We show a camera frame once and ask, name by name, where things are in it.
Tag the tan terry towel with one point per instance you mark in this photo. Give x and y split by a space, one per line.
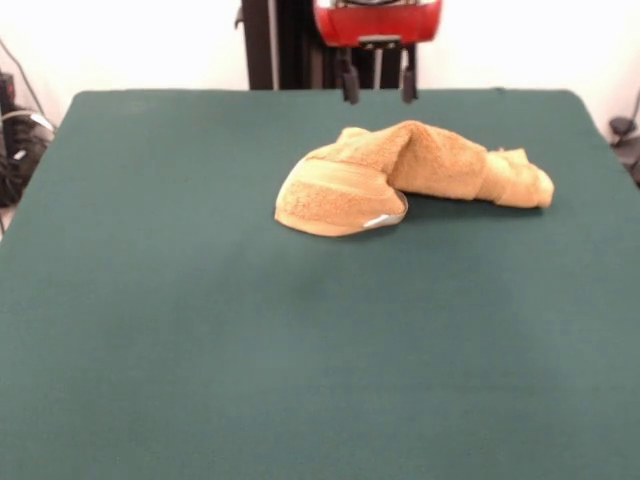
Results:
325 200

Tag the dark green table cloth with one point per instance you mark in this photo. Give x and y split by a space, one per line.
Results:
200 325

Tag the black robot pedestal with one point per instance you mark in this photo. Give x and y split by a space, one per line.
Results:
260 50

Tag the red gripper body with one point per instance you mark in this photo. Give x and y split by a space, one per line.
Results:
350 25

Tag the black power adapter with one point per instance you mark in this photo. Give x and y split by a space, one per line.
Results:
6 90

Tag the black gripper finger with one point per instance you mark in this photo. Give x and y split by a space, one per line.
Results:
409 85
351 85

